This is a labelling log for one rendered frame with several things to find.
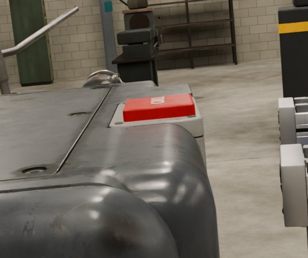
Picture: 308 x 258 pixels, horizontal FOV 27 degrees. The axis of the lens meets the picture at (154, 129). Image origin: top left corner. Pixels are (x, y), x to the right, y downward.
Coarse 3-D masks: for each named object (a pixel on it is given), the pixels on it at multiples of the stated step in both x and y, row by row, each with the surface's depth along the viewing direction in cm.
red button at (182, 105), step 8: (160, 96) 58; (168, 96) 58; (176, 96) 57; (184, 96) 57; (128, 104) 55; (136, 104) 54; (144, 104) 54; (152, 104) 54; (160, 104) 53; (168, 104) 53; (176, 104) 53; (184, 104) 53; (192, 104) 53; (128, 112) 53; (136, 112) 53; (144, 112) 53; (152, 112) 53; (160, 112) 53; (168, 112) 53; (176, 112) 53; (184, 112) 53; (192, 112) 53; (128, 120) 53; (136, 120) 53
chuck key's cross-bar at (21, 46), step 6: (66, 12) 116; (72, 12) 117; (60, 18) 114; (66, 18) 116; (48, 24) 112; (54, 24) 112; (42, 30) 110; (48, 30) 111; (30, 36) 108; (36, 36) 108; (24, 42) 106; (30, 42) 107; (12, 48) 103; (18, 48) 104; (24, 48) 106; (6, 54) 102; (12, 54) 103
